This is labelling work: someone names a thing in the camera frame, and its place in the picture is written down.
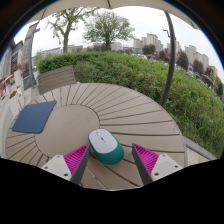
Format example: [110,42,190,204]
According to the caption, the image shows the dark curved umbrella pole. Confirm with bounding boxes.
[159,11,177,108]

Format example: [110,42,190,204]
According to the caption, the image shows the white and teal computer mouse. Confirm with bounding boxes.
[87,128,125,166]

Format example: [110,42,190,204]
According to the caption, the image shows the beige slatted outdoor chair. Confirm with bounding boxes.
[36,65,77,95]

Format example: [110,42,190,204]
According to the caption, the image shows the distant apartment buildings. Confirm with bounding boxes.
[133,33,219,76]

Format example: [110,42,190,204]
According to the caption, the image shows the beige umbrella canopy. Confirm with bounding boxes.
[28,0,201,31]

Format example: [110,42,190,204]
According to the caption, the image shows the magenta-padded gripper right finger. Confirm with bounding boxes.
[131,142,184,186]

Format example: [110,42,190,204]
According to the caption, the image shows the white flower planter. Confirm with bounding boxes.
[8,89,25,118]

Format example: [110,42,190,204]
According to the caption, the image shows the thin sparse-leaved tree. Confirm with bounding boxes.
[46,7,98,54]

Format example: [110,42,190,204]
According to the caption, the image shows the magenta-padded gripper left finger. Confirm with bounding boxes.
[41,143,92,186]

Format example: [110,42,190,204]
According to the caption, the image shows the tall grey sign post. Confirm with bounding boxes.
[21,21,41,89]

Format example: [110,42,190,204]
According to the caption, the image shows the round leafy tree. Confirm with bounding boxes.
[83,10,135,52]

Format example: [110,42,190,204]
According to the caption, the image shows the blue rectangular mouse pad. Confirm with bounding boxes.
[11,100,58,135]

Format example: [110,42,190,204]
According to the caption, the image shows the green hedge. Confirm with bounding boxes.
[34,50,224,158]

